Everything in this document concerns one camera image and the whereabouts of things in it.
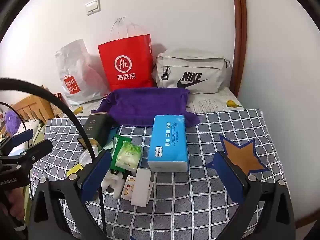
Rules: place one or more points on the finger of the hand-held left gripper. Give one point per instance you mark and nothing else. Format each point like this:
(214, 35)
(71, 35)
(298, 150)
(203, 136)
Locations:
(23, 136)
(37, 150)

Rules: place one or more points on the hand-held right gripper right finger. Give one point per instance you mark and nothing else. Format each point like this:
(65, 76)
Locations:
(228, 180)

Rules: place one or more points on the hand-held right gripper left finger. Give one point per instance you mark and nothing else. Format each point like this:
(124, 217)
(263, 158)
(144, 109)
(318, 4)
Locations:
(96, 177)

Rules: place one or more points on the pale cloth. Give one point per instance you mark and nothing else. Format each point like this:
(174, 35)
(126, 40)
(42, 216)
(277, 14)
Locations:
(112, 183)

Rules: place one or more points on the light green clear packet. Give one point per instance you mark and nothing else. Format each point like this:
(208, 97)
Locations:
(128, 157)

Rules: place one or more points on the green snack packet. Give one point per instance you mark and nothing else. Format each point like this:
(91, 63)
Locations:
(119, 139)

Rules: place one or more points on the white sponge block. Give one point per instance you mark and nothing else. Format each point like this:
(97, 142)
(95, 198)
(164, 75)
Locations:
(141, 187)

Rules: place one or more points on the purple towel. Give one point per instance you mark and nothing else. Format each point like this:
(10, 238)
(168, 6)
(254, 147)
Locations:
(140, 105)

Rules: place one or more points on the person's left hand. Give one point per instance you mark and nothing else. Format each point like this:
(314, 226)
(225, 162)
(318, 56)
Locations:
(15, 203)

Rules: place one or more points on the clear plastic container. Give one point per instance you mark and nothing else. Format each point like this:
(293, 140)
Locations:
(86, 158)

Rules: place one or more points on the light wooden furniture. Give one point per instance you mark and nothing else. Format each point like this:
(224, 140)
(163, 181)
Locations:
(32, 105)

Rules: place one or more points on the fruit print sachet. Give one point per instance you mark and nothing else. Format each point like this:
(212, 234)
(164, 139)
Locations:
(128, 189)

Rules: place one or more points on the dark green tin box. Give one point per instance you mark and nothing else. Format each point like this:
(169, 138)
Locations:
(93, 127)

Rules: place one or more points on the grey checkered blanket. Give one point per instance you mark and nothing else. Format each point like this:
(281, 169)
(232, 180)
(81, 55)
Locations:
(200, 135)

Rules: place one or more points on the blue cardboard box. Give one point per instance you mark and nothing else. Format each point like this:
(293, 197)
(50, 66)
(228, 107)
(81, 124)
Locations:
(167, 140)

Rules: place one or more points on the pink translucent plastic bag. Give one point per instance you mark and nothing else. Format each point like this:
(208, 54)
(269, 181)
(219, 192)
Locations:
(75, 65)

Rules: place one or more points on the light grey waist bag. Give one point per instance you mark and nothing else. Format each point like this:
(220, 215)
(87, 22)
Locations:
(195, 65)

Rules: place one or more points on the red paper bag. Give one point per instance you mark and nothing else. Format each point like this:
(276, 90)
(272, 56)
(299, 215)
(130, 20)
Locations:
(125, 55)

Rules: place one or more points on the white light switch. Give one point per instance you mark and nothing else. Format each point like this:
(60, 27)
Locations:
(93, 6)

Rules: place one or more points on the brown wooden door frame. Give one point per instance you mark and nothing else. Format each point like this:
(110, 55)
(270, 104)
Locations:
(240, 30)

